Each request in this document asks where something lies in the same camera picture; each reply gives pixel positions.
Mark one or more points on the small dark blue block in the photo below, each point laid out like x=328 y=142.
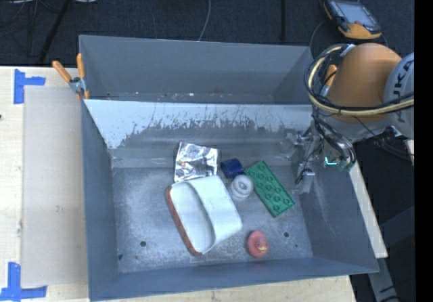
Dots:
x=232 y=167

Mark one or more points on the silver foil packet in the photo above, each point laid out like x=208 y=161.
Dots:
x=194 y=160

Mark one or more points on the grey metal bin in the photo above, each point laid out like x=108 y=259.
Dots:
x=142 y=212

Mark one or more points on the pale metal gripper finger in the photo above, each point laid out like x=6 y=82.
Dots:
x=306 y=182
x=301 y=142

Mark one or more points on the white container with orange rim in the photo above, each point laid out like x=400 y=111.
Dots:
x=206 y=209

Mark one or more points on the white ribbed round object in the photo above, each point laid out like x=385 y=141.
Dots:
x=242 y=187

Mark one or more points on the dark green flat block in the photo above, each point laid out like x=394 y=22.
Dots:
x=270 y=189

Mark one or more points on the pale flat board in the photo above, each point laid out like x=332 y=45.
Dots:
x=50 y=185

